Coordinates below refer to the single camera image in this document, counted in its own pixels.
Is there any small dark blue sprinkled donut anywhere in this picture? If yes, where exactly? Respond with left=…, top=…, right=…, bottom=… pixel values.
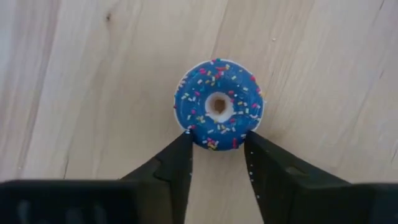
left=173, top=58, right=265, bottom=152

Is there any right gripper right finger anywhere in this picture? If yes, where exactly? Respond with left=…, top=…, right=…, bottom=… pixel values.
left=244, top=130, right=352, bottom=224

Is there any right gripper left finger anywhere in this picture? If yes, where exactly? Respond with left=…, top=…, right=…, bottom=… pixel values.
left=119, top=131, right=193, bottom=224

